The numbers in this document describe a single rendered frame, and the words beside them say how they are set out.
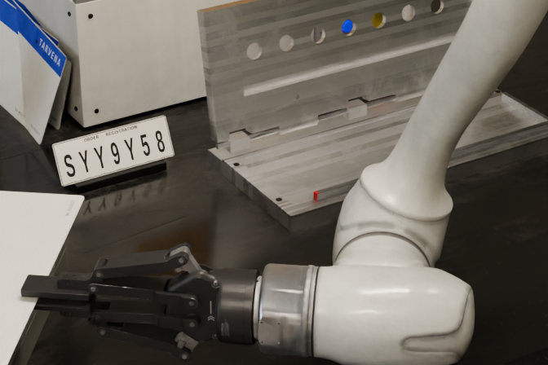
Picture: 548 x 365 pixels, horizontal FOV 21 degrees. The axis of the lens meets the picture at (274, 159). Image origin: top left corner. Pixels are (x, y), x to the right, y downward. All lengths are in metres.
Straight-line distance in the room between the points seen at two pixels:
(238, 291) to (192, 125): 0.64
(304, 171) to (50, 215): 0.39
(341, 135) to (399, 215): 0.47
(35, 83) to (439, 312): 0.82
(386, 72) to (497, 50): 0.72
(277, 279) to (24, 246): 0.30
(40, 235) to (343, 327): 0.37
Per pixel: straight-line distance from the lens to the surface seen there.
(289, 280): 1.45
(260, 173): 1.89
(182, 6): 2.04
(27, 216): 1.66
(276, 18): 1.94
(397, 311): 1.43
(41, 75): 2.05
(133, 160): 1.93
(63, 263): 1.72
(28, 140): 2.04
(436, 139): 1.49
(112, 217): 1.85
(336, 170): 1.90
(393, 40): 2.05
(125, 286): 1.48
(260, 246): 1.78
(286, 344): 1.45
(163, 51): 2.05
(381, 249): 1.49
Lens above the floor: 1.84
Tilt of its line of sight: 29 degrees down
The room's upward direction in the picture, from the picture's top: straight up
